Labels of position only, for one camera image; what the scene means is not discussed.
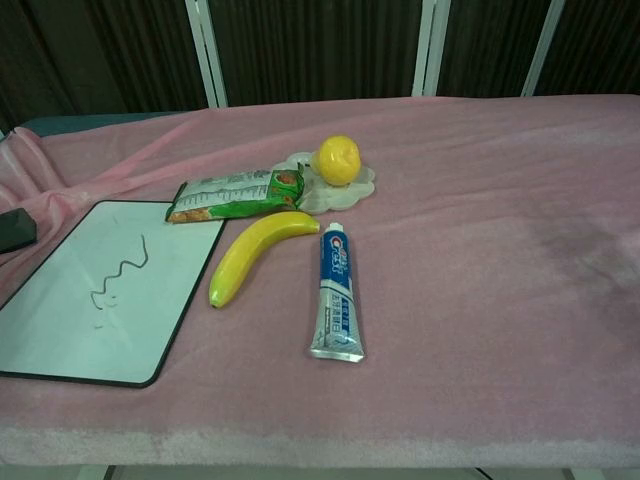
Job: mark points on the black board eraser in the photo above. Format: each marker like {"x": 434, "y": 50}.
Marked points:
{"x": 15, "y": 230}

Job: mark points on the white flower-shaped plate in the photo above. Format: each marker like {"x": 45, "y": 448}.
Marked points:
{"x": 335, "y": 195}

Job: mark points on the blue white toothpaste tube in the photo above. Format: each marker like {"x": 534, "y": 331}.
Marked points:
{"x": 336, "y": 290}

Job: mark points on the yellow plastic banana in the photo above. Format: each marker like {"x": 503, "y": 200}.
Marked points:
{"x": 250, "y": 250}

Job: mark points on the yellow toy apple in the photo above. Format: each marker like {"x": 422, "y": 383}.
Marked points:
{"x": 340, "y": 160}

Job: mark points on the green snack packet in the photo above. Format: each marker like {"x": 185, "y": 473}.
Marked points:
{"x": 225, "y": 197}

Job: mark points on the pink velvet tablecloth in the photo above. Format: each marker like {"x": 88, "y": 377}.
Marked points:
{"x": 450, "y": 225}

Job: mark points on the white partition frame post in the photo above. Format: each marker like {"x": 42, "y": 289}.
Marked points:
{"x": 546, "y": 50}
{"x": 429, "y": 50}
{"x": 206, "y": 55}

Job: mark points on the white board with black frame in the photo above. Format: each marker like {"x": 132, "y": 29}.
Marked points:
{"x": 100, "y": 310}

